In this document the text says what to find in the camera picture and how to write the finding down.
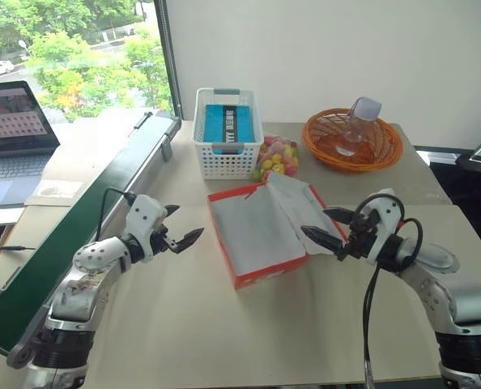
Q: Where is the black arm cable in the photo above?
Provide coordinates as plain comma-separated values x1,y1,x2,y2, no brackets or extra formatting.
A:
352,193,424,389
96,186,138,244

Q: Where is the green conveyor belt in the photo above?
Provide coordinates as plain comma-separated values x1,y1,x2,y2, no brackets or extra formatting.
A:
0,112,181,369

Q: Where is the blue packet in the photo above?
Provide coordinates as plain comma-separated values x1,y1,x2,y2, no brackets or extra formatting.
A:
202,104,258,155

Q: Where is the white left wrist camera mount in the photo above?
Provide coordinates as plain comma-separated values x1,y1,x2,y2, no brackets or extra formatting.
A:
125,194,169,264

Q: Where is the clear glass bottle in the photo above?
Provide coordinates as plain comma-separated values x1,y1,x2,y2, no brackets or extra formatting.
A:
335,96,383,157

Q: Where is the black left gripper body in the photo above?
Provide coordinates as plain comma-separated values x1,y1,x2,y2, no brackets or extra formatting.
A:
149,224,185,257

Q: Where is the orange wicker basket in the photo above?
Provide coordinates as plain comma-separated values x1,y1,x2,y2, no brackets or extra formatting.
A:
302,107,405,174

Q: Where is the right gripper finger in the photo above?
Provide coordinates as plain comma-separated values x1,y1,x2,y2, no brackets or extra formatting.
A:
300,225,345,260
323,207,353,224

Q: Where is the red shallow cardboard box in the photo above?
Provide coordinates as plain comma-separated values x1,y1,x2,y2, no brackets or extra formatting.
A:
206,181,349,291

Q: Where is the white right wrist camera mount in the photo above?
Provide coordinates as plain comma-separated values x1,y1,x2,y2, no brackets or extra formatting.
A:
360,188,406,267

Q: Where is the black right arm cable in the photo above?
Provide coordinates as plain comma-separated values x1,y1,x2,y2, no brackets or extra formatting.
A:
352,193,424,389

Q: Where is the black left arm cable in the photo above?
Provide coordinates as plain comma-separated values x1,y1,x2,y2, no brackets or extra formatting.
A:
96,186,138,244

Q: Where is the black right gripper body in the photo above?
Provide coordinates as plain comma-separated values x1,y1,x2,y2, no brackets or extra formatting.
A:
337,210,380,263

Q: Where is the grey window frame post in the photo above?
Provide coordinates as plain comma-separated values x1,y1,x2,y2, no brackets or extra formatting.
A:
153,0,183,121

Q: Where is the dark grey laptop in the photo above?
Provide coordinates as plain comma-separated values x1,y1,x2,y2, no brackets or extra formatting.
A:
0,79,62,210

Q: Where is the white wrapping paper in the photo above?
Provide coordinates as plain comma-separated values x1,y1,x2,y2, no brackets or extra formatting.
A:
214,170,345,257

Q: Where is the white perforated plastic basket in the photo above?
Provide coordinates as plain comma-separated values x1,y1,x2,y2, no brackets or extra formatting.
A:
191,88,265,181

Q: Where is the black desk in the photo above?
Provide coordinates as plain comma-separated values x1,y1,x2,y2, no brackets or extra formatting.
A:
413,144,481,260

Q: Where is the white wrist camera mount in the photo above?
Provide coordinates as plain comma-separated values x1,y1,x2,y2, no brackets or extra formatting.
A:
360,188,406,267
125,194,169,264

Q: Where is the bag of colourful candies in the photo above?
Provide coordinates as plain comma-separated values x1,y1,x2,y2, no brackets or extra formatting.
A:
250,135,300,182

